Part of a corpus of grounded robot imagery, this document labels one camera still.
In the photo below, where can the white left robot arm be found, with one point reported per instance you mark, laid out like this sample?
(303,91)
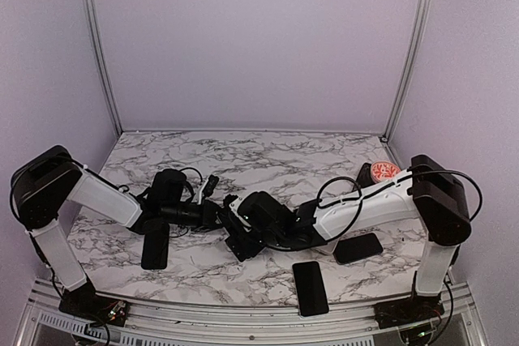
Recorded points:
(41,187)

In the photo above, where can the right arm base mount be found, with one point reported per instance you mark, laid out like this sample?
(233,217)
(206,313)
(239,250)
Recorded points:
(408,310)

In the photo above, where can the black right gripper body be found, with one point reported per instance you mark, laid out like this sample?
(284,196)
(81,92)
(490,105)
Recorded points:
(252,247)

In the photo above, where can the red white patterned bowl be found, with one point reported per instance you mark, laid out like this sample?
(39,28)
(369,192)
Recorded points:
(383,170)

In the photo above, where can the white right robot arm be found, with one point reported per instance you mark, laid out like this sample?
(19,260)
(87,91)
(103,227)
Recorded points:
(425,191)

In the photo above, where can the aluminium front rail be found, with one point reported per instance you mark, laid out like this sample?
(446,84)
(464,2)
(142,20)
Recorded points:
(170,323)

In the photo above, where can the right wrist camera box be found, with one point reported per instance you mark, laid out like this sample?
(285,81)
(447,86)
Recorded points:
(232,203)

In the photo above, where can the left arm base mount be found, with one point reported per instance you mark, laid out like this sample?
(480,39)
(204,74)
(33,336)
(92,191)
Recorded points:
(84,302)

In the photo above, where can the black phone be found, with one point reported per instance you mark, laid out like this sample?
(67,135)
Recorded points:
(156,248)
(357,248)
(310,289)

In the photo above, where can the aluminium corner post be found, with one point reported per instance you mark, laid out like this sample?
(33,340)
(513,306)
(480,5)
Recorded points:
(417,33)
(102,69)

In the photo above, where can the aluminium left corner post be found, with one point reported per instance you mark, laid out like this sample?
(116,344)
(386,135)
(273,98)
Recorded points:
(102,69)

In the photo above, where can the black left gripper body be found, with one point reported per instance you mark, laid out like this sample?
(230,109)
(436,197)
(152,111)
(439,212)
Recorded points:
(173,214)

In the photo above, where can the aluminium right corner post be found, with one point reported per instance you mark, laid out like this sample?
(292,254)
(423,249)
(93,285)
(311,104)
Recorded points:
(417,33)

